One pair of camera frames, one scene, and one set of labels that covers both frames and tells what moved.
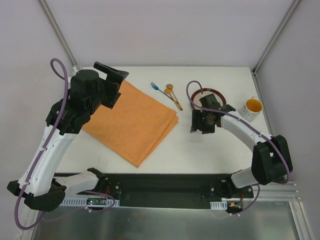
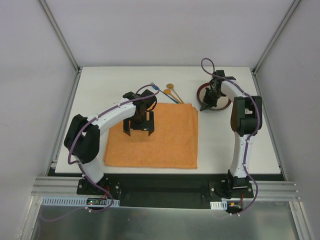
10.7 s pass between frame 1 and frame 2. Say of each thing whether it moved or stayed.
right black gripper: moved
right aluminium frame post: stayed
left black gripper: moved
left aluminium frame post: stayed
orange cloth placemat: moved
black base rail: stayed
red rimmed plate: moved
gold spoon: moved
